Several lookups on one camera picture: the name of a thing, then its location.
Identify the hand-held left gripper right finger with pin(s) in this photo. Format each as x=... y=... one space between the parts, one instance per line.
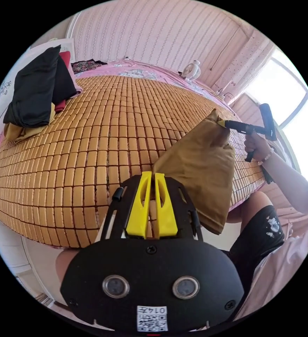
x=165 y=218

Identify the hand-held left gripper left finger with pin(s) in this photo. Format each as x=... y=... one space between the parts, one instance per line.
x=139 y=210

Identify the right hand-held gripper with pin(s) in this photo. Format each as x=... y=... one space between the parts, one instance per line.
x=244 y=128

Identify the brown long sleeve shirt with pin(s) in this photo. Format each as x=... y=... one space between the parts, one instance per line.
x=204 y=168

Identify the person's right forearm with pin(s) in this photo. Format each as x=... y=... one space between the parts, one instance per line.
x=288 y=181

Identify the person's right hand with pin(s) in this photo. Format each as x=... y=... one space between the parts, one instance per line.
x=260 y=146

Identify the small white fan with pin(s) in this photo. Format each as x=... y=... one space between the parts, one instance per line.
x=190 y=70

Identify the window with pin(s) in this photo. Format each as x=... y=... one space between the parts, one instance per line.
x=283 y=87

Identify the bed with woven mat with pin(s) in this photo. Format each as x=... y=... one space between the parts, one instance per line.
x=104 y=131

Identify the person's body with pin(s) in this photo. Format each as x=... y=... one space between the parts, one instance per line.
x=259 y=237

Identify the dark floral cloth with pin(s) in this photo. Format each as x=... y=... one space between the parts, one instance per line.
x=87 y=65

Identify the pile of clothes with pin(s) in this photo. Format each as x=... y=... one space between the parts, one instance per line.
x=35 y=87

